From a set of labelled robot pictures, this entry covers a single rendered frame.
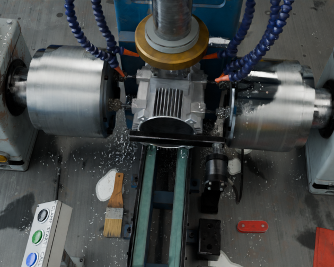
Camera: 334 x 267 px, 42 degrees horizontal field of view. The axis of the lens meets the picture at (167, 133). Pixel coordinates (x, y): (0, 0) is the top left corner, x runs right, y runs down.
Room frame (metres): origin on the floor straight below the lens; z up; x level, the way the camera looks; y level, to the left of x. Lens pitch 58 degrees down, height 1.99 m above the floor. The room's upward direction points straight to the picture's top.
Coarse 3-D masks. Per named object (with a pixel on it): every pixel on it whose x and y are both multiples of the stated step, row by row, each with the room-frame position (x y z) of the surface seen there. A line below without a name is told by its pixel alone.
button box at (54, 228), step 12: (48, 204) 0.39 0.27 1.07; (60, 204) 0.38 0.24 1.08; (36, 216) 0.36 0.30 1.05; (48, 216) 0.35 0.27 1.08; (60, 216) 0.36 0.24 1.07; (36, 228) 0.33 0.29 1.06; (48, 228) 0.32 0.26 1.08; (60, 228) 0.33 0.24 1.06; (48, 240) 0.30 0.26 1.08; (60, 240) 0.31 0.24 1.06; (36, 252) 0.27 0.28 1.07; (48, 252) 0.27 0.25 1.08; (60, 252) 0.28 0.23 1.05; (24, 264) 0.25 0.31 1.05; (36, 264) 0.25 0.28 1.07; (48, 264) 0.25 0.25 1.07
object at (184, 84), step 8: (160, 72) 0.74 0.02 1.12; (168, 72) 0.73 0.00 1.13; (176, 72) 0.73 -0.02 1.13; (152, 80) 0.70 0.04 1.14; (160, 80) 0.69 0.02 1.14; (168, 80) 0.69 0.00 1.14; (176, 80) 0.69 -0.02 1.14; (184, 80) 0.69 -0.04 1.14; (152, 88) 0.70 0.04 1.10; (160, 88) 0.69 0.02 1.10; (168, 88) 0.69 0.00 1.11; (176, 88) 0.69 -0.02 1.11; (184, 88) 0.69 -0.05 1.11
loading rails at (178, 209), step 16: (144, 160) 0.58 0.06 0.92; (144, 176) 0.53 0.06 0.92; (176, 176) 0.53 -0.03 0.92; (144, 192) 0.48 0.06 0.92; (160, 192) 0.52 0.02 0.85; (176, 192) 0.48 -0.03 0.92; (144, 208) 0.44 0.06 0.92; (160, 208) 0.48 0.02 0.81; (176, 208) 0.44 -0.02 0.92; (128, 224) 0.43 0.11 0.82; (144, 224) 0.39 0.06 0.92; (176, 224) 0.39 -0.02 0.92; (144, 240) 0.35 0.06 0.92; (176, 240) 0.35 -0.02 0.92; (192, 240) 0.38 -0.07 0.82; (128, 256) 0.31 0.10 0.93; (144, 256) 0.31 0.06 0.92; (176, 256) 0.31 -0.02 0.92
